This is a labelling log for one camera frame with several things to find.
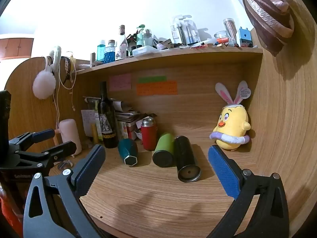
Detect tall clear canister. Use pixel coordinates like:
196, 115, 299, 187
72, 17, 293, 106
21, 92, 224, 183
222, 18, 238, 46

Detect yellow chick plush toy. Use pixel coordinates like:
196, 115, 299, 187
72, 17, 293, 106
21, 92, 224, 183
209, 80, 252, 152

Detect clear blister package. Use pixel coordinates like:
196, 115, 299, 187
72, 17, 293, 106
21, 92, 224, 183
171, 15, 187, 46
184, 18, 201, 46

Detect rolled magazine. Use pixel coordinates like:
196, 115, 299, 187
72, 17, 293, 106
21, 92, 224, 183
83, 96, 133, 112

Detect green pump bottle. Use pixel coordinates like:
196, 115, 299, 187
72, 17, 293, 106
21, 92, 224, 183
136, 24, 145, 49

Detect white earphone cable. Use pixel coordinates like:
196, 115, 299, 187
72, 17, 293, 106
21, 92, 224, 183
53, 52, 78, 129

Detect wooden cabinet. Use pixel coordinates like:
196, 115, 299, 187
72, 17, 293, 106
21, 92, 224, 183
0, 37, 34, 60

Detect clear floral glass bottle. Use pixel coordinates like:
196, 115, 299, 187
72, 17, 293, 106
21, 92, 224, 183
116, 25, 129, 60

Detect colourful tin box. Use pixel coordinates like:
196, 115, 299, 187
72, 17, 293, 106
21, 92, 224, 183
117, 120, 137, 141

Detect dark wine bottle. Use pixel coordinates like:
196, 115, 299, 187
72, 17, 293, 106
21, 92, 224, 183
97, 81, 119, 149

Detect black cup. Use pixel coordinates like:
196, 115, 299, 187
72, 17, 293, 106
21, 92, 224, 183
173, 135, 201, 183

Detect wooden desk hutch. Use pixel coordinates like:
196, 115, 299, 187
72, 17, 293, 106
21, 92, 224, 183
4, 0, 317, 238

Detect green sticky note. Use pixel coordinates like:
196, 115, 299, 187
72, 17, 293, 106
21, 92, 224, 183
138, 76, 167, 83

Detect red thermos flask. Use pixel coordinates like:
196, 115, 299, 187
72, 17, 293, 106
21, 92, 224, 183
140, 117, 158, 151

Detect clear glass jar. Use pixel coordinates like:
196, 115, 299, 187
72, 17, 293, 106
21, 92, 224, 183
214, 31, 230, 46

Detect black dotted headband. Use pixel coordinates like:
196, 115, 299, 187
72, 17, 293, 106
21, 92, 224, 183
59, 56, 73, 85

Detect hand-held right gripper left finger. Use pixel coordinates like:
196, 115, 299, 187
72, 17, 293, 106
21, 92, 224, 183
23, 144, 107, 238

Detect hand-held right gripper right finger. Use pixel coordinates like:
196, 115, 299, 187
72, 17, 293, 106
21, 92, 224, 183
206, 144, 290, 238

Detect teal cup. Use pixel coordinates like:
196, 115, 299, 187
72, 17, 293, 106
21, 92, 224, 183
117, 138, 138, 167

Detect white fluffy earmuffs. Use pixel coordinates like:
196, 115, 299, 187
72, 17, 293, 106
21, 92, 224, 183
33, 46, 62, 100

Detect red object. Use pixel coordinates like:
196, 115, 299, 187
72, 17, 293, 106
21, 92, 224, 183
0, 191, 24, 238

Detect orange sticky note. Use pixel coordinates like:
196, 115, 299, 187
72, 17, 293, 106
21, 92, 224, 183
136, 81, 178, 96

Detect blue bead bottle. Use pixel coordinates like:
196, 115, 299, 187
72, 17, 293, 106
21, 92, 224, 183
104, 40, 116, 64

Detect stack of books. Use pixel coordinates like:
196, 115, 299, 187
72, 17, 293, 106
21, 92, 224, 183
115, 107, 157, 123

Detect pink sticky note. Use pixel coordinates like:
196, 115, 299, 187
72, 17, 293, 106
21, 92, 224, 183
109, 74, 132, 92

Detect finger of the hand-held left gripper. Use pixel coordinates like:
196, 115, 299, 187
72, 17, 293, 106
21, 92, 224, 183
15, 141, 78, 169
8, 129, 56, 152

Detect light blue bottle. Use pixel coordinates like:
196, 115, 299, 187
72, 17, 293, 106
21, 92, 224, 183
97, 40, 107, 62

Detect white note paper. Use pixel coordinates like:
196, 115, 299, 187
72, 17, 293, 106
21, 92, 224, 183
81, 109, 99, 137

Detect yellow tube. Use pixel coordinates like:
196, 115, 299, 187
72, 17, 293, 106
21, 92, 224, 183
91, 124, 99, 145

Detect blue pencil sharpener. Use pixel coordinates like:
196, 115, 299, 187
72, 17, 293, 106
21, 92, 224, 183
239, 26, 253, 48

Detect grey-green bottle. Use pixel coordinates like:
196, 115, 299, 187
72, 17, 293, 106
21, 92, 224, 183
143, 29, 152, 47

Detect pink cylindrical lamp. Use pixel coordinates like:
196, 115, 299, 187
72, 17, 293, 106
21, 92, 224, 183
59, 119, 82, 155

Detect green cup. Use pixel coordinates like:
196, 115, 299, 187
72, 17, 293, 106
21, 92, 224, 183
152, 133, 175, 168

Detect white plastic box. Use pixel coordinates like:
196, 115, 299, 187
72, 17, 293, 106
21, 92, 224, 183
132, 45, 159, 57

